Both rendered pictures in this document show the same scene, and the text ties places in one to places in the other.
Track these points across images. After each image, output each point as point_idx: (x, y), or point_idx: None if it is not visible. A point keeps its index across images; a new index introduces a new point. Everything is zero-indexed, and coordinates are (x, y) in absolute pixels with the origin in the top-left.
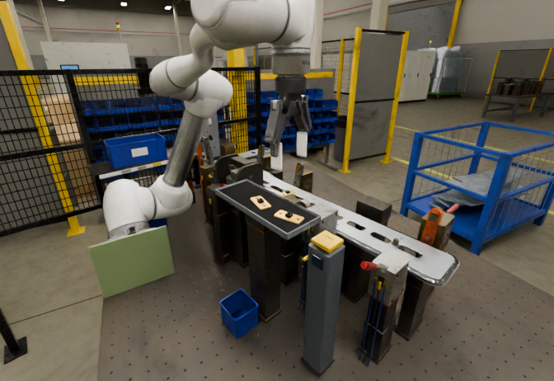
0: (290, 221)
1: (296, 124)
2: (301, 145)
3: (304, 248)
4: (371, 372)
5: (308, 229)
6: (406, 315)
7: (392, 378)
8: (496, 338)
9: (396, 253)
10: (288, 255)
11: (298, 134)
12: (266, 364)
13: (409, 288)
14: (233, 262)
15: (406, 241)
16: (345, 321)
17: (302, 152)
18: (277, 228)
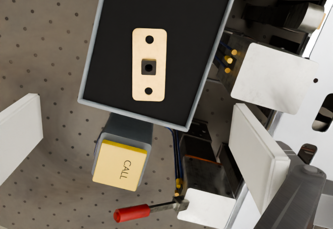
0: (132, 79)
1: (272, 199)
2: (244, 149)
3: (221, 42)
4: (161, 131)
5: (227, 61)
6: (226, 166)
7: (166, 149)
8: None
9: (228, 212)
10: None
11: (264, 163)
12: None
13: (237, 187)
14: None
15: None
16: (207, 89)
17: (233, 142)
18: (83, 72)
